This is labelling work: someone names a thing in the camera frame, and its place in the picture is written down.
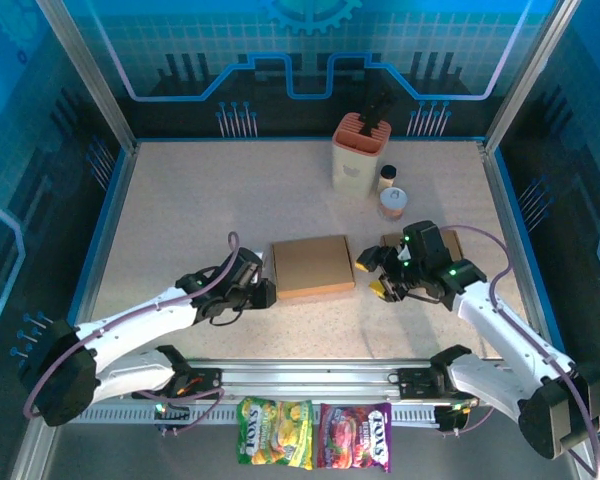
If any brown cardboard mailer box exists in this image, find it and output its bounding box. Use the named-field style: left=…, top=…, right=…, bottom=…
left=379, top=230, right=465, bottom=262
left=270, top=234, right=357, bottom=301

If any small black electronics box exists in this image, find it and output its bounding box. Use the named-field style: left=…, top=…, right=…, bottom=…
left=153, top=399, right=191, bottom=437
left=434, top=403, right=469, bottom=437

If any small jar black lid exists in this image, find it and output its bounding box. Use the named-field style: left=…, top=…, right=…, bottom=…
left=378, top=164, right=399, bottom=194

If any beige knife block orange top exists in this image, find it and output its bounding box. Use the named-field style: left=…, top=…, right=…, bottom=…
left=331, top=112, right=393, bottom=197

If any green Fox's candy bag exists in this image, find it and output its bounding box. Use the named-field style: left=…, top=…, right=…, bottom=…
left=236, top=396, right=315, bottom=471

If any purple Fox's candy bag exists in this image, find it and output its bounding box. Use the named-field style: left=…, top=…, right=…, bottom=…
left=315, top=402, right=393, bottom=474

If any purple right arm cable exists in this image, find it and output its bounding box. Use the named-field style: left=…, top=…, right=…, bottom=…
left=437, top=224, right=600, bottom=479

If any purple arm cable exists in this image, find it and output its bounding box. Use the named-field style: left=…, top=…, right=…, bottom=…
left=437, top=224, right=600, bottom=479
left=22, top=230, right=242, bottom=437

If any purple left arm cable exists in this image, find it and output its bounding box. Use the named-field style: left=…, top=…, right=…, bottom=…
left=22, top=230, right=242, bottom=437

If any aluminium mounting rail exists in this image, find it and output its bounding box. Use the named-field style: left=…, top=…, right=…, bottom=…
left=39, top=357, right=579, bottom=426

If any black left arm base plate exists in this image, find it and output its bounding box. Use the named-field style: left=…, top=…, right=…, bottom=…
left=131, top=367, right=225, bottom=401

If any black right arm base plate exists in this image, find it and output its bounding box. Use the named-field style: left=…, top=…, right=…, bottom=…
left=396, top=366, right=490, bottom=401

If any black knife handle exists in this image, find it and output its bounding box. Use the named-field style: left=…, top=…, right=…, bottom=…
left=360, top=83, right=395, bottom=137

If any slotted grey cable duct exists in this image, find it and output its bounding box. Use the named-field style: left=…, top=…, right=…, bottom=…
left=79, top=404, right=444, bottom=425

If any aluminium frame post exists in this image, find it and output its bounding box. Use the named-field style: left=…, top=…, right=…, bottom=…
left=37, top=0, right=139, bottom=156
left=483, top=0, right=579, bottom=154

